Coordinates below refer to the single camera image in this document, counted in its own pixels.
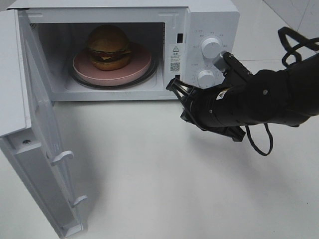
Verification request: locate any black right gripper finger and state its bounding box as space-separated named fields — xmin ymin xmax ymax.
xmin=180 ymin=100 xmax=197 ymax=124
xmin=166 ymin=78 xmax=196 ymax=100

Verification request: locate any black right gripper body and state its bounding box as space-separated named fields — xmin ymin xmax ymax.
xmin=185 ymin=87 xmax=245 ymax=142

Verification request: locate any white microwave knob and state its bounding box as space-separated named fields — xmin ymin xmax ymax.
xmin=197 ymin=70 xmax=216 ymax=88
xmin=200 ymin=36 xmax=222 ymax=59

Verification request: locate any pink round plate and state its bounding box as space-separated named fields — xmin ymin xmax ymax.
xmin=72 ymin=42 xmax=155 ymax=86

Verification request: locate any burger with lettuce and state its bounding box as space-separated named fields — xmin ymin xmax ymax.
xmin=86 ymin=24 xmax=131 ymax=71

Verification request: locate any white microwave door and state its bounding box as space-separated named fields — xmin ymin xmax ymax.
xmin=0 ymin=9 xmax=86 ymax=239

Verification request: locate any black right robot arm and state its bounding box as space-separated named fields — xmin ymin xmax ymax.
xmin=167 ymin=52 xmax=319 ymax=141

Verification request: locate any glass microwave turntable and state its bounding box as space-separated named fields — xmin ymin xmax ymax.
xmin=68 ymin=59 xmax=158 ymax=90

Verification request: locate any white warning label sticker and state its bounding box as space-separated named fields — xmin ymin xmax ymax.
xmin=168 ymin=43 xmax=185 ymax=74

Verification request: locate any white microwave oven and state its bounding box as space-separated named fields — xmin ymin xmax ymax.
xmin=7 ymin=0 xmax=240 ymax=101

